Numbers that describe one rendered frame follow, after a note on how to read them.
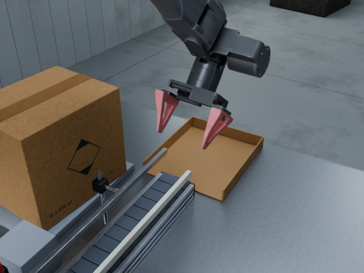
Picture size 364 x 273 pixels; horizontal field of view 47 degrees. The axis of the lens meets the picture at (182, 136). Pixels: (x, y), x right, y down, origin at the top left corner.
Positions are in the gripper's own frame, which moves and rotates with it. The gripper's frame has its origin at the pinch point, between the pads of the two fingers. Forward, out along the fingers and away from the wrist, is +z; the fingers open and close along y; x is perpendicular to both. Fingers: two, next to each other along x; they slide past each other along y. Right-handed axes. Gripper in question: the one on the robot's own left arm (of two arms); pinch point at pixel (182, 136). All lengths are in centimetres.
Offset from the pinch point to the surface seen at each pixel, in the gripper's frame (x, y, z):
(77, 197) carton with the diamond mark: 17.8, -30.5, 23.6
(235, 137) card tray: 62, -12, -7
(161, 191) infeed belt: 28.7, -14.4, 14.9
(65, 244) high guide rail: -0.7, -15.3, 28.3
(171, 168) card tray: 42.9, -21.2, 9.3
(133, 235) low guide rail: 12.2, -8.5, 23.9
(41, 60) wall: 194, -251, -22
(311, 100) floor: 269, -39, -68
